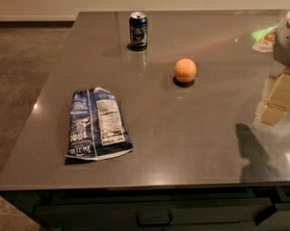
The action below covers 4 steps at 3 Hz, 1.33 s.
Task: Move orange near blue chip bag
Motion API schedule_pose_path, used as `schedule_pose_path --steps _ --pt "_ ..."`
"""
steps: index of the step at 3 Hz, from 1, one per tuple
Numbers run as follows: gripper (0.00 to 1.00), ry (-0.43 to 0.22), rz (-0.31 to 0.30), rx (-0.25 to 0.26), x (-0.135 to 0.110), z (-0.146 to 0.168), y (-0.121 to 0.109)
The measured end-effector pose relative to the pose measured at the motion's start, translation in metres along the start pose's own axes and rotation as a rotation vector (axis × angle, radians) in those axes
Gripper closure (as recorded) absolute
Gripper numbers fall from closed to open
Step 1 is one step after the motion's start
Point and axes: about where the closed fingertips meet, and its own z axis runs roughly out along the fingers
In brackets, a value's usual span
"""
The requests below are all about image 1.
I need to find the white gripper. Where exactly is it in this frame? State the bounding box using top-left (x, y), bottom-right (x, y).
top-left (255, 10), bottom-right (290, 126)

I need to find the orange fruit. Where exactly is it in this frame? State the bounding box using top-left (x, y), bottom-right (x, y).
top-left (174, 59), bottom-right (197, 83)

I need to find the blue chip bag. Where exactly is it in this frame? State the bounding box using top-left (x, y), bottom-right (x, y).
top-left (66, 87), bottom-right (133, 162)

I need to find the white snack package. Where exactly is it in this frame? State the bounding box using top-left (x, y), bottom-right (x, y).
top-left (252, 27), bottom-right (277, 53)

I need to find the blue soda can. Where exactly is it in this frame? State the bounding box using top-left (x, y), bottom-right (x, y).
top-left (129, 12), bottom-right (147, 50)

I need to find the dark drawer with handle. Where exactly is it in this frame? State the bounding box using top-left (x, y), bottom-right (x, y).
top-left (35, 190), bottom-right (290, 231)

